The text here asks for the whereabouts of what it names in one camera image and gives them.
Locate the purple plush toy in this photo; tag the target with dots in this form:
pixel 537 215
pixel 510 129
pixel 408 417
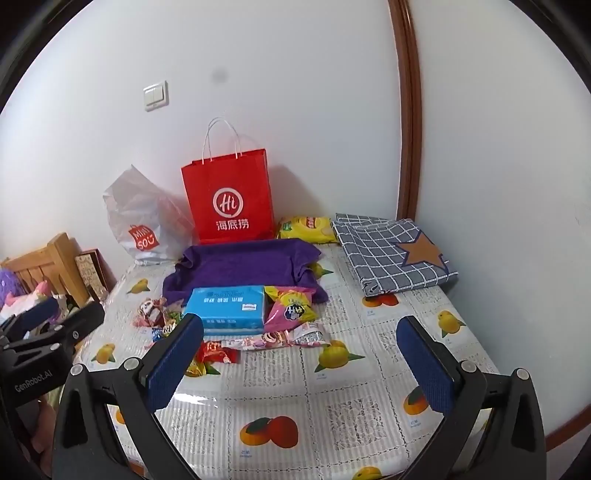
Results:
pixel 11 284

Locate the blue tissue pack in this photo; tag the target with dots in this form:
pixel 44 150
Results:
pixel 224 309

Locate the yellow red candy packet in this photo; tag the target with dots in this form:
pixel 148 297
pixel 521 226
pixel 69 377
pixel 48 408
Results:
pixel 203 368

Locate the white pink plush toy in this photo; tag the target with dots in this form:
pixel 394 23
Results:
pixel 32 297

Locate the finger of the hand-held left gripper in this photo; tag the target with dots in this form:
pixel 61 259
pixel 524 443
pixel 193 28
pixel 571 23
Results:
pixel 41 310
pixel 78 321

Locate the white light switch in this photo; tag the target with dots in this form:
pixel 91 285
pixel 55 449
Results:
pixel 156 95

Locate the red paper bag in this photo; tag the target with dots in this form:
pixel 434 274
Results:
pixel 228 203

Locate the yellow chips bag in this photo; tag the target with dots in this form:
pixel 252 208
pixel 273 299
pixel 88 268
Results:
pixel 307 229

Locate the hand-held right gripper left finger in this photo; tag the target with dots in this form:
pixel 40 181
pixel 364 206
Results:
pixel 171 367

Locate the grey checked cloth with star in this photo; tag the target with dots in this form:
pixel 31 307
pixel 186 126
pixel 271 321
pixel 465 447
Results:
pixel 392 254

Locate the pink white snack packet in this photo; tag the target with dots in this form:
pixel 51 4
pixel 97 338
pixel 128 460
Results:
pixel 309 335

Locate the pink yellow snack packet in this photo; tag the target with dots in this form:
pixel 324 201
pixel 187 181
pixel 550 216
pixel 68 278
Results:
pixel 288 309

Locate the green snack packet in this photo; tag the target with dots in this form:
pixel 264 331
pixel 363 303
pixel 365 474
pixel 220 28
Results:
pixel 173 317

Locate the brown wooden door frame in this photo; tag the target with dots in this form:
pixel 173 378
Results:
pixel 408 115

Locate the red snack packet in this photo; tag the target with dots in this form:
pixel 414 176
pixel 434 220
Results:
pixel 217 353

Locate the wooden headboard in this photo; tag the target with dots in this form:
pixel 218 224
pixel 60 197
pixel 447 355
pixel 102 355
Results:
pixel 46 263

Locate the panda print snack packet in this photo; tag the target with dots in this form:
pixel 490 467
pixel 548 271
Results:
pixel 150 313

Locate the small blue snack packet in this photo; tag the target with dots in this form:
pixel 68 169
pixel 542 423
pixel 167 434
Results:
pixel 161 333

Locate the purple cloth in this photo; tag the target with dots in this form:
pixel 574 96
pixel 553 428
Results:
pixel 240 267

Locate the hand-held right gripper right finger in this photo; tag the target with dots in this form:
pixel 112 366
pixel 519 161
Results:
pixel 427 367

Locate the person's left hand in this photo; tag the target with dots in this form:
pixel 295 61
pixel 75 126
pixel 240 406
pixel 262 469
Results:
pixel 44 424

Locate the patterned box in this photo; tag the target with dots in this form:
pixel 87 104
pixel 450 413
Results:
pixel 92 274

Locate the long white cake packet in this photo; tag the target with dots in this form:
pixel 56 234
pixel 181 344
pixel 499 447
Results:
pixel 254 340

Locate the white plastic bag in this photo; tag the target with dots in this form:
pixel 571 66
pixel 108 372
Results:
pixel 138 221

